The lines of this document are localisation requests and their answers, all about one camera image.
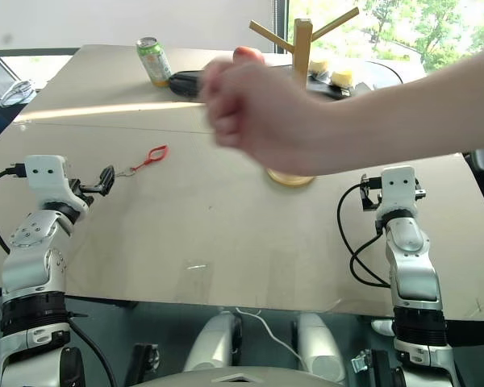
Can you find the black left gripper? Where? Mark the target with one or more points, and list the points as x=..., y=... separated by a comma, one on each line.
x=80, y=191

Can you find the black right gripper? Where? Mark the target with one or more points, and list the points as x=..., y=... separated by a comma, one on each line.
x=370, y=199

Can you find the wooden mug tree stand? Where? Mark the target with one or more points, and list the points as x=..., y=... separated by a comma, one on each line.
x=301, y=48

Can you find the person's bare forearm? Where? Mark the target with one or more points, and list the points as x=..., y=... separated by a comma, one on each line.
x=395, y=125

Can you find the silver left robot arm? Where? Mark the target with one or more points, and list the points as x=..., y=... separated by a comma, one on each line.
x=28, y=266

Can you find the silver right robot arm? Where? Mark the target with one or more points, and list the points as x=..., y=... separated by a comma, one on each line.
x=411, y=274

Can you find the person's bare hand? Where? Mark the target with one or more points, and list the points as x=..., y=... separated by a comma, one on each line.
x=258, y=117

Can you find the small yellow cake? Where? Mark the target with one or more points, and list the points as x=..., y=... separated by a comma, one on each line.
x=343, y=78
x=318, y=67

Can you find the white crumpled bundle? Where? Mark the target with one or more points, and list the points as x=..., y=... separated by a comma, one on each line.
x=19, y=92

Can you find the black tray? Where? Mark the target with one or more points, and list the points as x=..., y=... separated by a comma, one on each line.
x=185, y=82

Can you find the green drink can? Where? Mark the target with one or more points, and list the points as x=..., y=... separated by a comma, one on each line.
x=155, y=62

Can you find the silver rounded robot leg shell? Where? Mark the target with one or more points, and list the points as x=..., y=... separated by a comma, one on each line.
x=211, y=342
x=318, y=346

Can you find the red round fruit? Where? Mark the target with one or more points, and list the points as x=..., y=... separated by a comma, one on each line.
x=248, y=54

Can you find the grey robot torso top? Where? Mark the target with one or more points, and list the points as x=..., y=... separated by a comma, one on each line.
x=234, y=377

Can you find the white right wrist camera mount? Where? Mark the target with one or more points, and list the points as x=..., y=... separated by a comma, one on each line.
x=399, y=189

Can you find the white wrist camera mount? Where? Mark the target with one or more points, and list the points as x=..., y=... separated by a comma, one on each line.
x=44, y=177
x=399, y=189

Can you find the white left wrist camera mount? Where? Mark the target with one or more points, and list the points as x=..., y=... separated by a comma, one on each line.
x=44, y=177

